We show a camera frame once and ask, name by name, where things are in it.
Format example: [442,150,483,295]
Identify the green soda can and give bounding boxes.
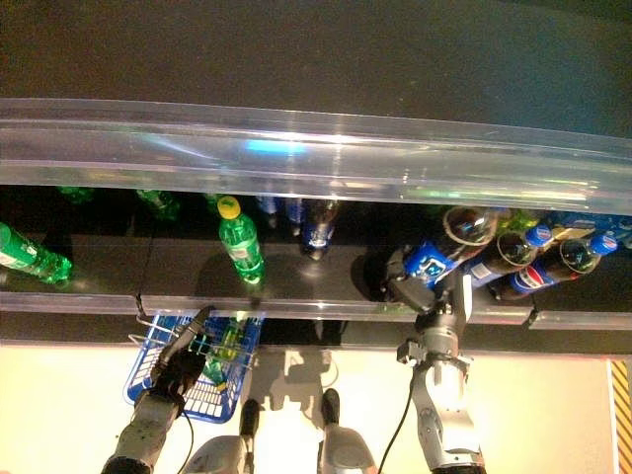
[496,209,542,237]

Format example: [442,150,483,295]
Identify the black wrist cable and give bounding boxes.
[178,407,197,474]
[374,377,416,474]

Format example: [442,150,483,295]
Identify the black right robot foot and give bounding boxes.
[320,388,342,429]

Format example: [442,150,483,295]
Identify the green soda bottle yellow cap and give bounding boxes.
[56,186,95,204]
[135,190,182,221]
[201,193,231,213]
[216,196,267,286]
[0,220,74,285]

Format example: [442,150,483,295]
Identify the clear plastic price rail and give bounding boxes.
[530,309,632,332]
[0,97,632,217]
[136,291,538,328]
[0,290,143,316]

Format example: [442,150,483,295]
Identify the blue cola can carton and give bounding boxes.
[547,211,632,251]

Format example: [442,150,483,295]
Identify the black left robot foot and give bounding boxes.
[238,398,262,438]

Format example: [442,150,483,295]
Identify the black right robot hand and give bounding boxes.
[379,245,478,320]

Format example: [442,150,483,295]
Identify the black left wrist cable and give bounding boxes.
[178,407,197,474]

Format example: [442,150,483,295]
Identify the green soda bottle lying flat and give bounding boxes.
[216,315,248,361]
[204,357,233,391]

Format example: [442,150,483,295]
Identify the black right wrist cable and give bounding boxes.
[374,377,416,474]

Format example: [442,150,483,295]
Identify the grey left robot leg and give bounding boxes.
[185,434,253,474]

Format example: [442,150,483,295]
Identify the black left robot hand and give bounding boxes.
[149,304,218,397]

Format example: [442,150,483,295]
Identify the blue plastic shopping basket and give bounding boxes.
[122,310,266,425]

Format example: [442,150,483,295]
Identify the dark cola bottle blue label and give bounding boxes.
[256,196,283,229]
[299,199,341,262]
[284,197,306,237]
[488,231,621,303]
[402,205,501,291]
[463,224,555,291]

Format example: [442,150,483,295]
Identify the yellow black hazard tape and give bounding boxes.
[610,358,632,474]

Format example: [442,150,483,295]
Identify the black robot foot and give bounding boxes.
[238,398,262,438]
[320,388,342,429]

